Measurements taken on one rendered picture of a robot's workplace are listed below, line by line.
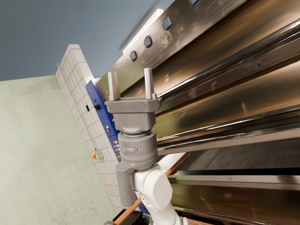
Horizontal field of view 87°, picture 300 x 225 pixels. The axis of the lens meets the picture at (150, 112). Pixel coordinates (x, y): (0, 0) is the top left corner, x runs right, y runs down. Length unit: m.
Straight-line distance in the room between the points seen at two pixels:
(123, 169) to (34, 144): 1.82
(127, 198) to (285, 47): 0.70
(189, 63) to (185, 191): 0.87
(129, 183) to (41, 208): 1.82
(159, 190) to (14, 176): 1.83
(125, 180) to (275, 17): 0.71
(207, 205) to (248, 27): 0.98
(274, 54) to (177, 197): 1.05
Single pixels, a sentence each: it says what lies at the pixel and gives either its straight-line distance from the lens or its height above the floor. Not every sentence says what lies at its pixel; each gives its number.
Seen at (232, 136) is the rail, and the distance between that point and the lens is 0.71.
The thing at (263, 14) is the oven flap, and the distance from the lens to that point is 0.79.
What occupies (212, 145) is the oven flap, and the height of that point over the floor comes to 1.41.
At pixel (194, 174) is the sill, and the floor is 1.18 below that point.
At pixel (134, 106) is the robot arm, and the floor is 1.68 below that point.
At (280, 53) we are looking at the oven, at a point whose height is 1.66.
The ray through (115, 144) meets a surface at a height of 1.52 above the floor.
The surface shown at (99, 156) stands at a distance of 1.91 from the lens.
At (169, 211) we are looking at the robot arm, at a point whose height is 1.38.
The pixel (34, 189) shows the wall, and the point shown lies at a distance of 2.12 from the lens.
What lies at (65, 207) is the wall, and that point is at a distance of 2.20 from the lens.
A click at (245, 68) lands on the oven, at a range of 0.78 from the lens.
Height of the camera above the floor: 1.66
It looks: level
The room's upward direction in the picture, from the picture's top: 24 degrees counter-clockwise
